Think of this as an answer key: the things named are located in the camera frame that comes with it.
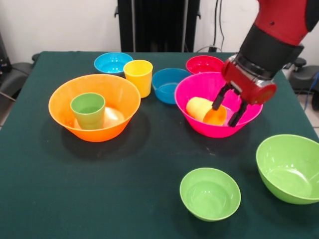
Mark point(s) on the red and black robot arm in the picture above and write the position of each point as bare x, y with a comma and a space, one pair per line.
276, 35

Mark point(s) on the dark green tablecloth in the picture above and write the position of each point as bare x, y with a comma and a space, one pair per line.
37, 199

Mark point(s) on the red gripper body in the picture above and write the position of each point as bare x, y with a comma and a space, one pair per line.
246, 82

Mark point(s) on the smooth yellow cup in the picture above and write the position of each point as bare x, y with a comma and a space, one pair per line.
138, 82

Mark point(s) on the large pink bowl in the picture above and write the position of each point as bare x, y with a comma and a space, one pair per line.
194, 87

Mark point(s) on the black plug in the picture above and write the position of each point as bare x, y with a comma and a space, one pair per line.
212, 48

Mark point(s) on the small light blue bowl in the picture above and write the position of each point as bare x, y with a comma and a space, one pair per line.
109, 62

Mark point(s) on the ridged green cup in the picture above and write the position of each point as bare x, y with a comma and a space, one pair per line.
88, 117

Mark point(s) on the large orange bowl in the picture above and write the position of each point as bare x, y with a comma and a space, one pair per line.
62, 112

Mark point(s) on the small green bowl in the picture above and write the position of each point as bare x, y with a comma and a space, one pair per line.
209, 199

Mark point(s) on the large green bowl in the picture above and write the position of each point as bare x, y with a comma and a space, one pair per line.
286, 174

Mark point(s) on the ridged yellow cup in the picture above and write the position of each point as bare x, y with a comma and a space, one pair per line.
199, 108

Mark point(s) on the small red bowl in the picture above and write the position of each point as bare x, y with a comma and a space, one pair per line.
202, 64

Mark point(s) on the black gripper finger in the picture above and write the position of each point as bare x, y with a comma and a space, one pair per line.
238, 114
220, 98

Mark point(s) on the dark blue bowl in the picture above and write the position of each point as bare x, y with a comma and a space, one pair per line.
164, 94

